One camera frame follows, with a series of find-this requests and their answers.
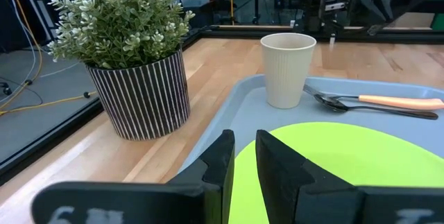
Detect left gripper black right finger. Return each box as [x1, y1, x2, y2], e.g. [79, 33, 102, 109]
[255, 129, 444, 224]

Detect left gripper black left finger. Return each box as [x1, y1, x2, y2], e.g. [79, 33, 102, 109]
[31, 129, 236, 224]

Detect lime green plate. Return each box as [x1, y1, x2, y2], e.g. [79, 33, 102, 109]
[228, 121, 444, 224]

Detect black spoon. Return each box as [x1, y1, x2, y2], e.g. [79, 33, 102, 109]
[314, 94, 439, 121]

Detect beige ribbed cup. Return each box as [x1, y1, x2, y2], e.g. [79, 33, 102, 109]
[259, 32, 317, 110]

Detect fork with orange handle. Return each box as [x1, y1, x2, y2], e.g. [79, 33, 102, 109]
[302, 84, 444, 111]

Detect grey plastic tray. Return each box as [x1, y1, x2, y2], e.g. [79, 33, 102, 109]
[178, 74, 444, 175]

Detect potted plant in striped pot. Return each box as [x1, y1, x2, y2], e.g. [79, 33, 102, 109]
[46, 0, 196, 141]

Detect grey storage box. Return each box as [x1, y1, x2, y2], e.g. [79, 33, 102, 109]
[180, 0, 211, 9]

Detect hanging yellow cable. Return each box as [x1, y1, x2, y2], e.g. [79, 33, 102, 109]
[224, 0, 235, 26]

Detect yellow cable with black clips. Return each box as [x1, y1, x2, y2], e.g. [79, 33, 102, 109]
[0, 0, 98, 117]

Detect white cable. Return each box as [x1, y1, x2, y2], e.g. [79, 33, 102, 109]
[0, 0, 80, 109]

